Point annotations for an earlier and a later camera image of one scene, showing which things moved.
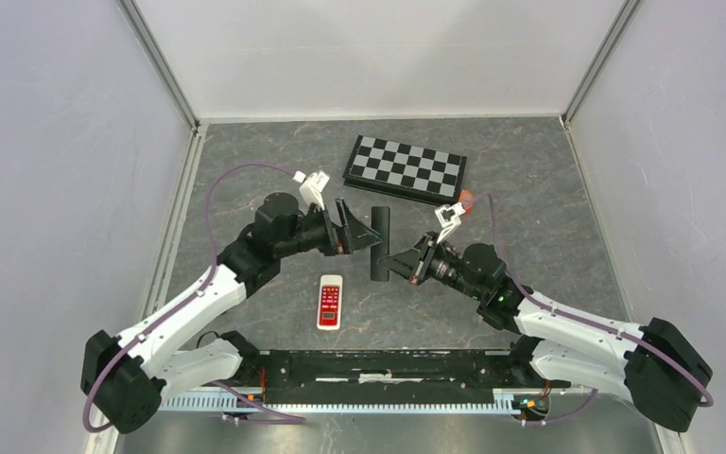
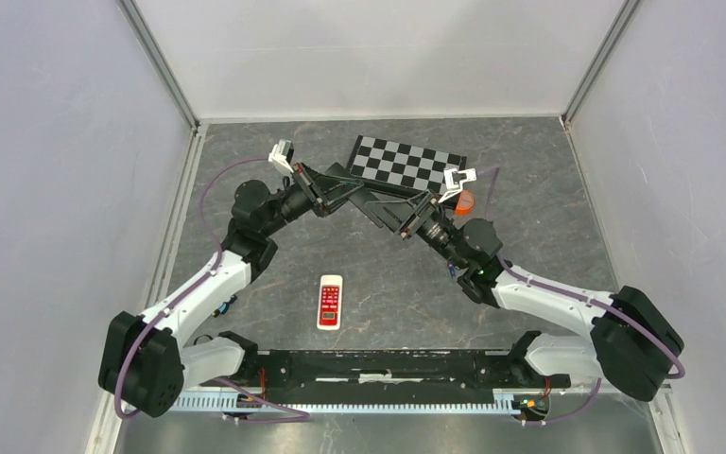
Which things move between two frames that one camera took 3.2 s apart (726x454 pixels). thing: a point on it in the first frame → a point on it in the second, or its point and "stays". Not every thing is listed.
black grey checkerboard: x=401 y=169 stays
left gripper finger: x=361 y=241 → x=356 y=193
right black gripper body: x=438 y=263 → x=425 y=220
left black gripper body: x=317 y=232 → x=313 y=190
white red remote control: x=330 y=302 stays
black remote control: x=380 y=224 → x=359 y=194
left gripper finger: x=355 y=234 → x=336 y=185
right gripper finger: x=404 y=262 → x=393 y=215
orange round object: x=465 y=200 stays
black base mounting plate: x=388 y=377 stays
